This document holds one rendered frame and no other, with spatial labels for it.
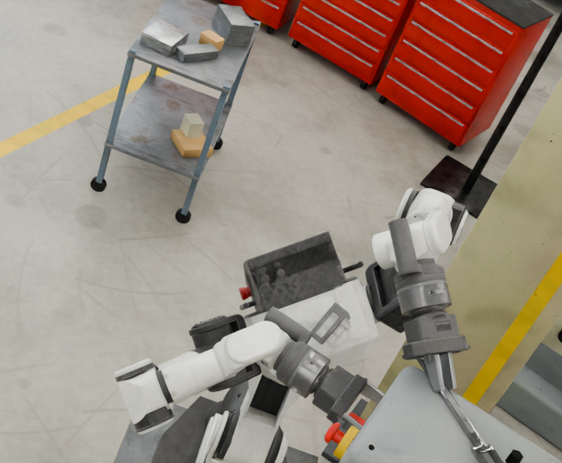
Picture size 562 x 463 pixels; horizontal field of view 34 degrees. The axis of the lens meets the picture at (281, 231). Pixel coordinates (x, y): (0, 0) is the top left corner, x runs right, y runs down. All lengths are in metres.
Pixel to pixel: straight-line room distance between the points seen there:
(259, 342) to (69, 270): 2.64
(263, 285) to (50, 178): 2.90
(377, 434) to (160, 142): 3.40
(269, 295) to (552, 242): 1.47
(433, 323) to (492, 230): 1.74
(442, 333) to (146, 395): 0.57
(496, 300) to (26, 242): 2.18
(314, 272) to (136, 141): 2.75
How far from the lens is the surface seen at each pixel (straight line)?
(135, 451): 3.20
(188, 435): 3.07
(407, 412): 1.53
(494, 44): 6.02
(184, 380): 1.75
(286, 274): 2.01
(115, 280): 4.31
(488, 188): 6.14
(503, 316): 3.44
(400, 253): 1.55
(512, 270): 3.34
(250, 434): 2.48
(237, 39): 4.65
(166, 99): 5.07
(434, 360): 1.57
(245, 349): 1.73
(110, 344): 4.03
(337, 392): 1.73
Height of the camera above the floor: 2.92
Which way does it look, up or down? 36 degrees down
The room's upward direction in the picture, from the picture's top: 23 degrees clockwise
